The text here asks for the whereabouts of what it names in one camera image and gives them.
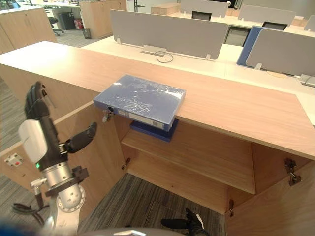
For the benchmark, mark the metal door hinge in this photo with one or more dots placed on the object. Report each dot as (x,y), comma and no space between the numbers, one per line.
(126,164)
(292,172)
(231,208)

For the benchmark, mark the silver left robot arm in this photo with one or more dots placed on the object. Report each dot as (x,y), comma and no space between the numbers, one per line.
(69,196)

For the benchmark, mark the plain wooden cabinet door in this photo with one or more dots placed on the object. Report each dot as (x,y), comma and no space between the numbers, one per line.
(270,209)

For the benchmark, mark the black office chair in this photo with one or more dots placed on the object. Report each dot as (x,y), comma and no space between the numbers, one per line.
(55,24)

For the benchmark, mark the grey rounded desk divider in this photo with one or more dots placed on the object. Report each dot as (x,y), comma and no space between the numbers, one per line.
(285,51)

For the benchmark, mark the blue plastic-wrapped folder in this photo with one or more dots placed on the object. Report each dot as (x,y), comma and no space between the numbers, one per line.
(142,98)

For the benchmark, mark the black mesh waste bin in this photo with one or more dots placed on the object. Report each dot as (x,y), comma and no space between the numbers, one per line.
(86,33)

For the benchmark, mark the low wooden cabinet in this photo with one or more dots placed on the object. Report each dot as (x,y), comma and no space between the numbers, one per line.
(24,29)

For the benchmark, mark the wooden cabinet door with keys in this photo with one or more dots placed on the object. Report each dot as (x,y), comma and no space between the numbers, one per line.
(101,159)

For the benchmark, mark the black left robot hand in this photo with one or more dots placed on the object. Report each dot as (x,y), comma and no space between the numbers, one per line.
(46,137)

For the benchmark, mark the small wooden box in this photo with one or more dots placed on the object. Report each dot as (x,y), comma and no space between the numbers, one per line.
(165,9)

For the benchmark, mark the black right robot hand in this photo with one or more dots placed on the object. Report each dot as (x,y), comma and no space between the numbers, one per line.
(194,225)

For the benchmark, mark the white latch with red button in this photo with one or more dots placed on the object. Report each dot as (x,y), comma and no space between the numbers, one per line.
(13,160)

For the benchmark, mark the tall wooden cabinet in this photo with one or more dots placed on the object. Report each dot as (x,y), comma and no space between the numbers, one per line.
(103,17)

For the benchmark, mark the black drawer pedestal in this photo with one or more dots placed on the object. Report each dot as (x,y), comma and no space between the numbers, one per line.
(67,20)

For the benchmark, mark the wooden cabinet shelf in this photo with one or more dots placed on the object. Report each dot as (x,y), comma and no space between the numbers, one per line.
(197,159)

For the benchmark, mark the silver key bunch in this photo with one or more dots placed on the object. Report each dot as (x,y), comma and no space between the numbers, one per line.
(106,116)

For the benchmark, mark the blue divider panel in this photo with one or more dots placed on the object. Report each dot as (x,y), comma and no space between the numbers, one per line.
(248,46)

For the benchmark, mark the open wooden office cabinet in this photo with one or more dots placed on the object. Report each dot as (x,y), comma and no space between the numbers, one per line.
(221,103)

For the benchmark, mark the long grey desk divider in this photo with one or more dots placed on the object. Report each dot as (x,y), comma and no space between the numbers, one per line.
(169,32)

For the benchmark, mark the flat dark blue folder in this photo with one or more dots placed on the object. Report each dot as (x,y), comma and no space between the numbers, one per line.
(160,134)

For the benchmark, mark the grey robot torso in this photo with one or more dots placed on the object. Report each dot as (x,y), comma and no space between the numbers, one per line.
(128,232)

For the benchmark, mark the red and white box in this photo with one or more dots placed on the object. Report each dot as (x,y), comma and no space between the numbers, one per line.
(78,24)

